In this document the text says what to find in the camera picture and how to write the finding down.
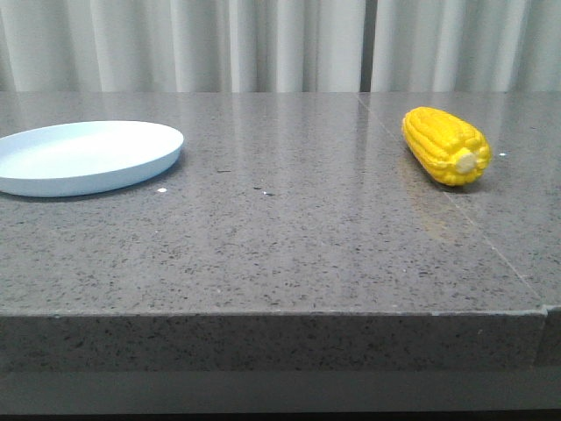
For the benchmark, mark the light blue round plate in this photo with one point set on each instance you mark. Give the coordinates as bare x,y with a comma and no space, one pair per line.
86,157

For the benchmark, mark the yellow plastic corn cob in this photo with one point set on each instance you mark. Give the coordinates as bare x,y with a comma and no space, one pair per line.
451,150

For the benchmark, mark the white pleated curtain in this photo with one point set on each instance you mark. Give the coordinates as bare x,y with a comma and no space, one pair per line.
280,46

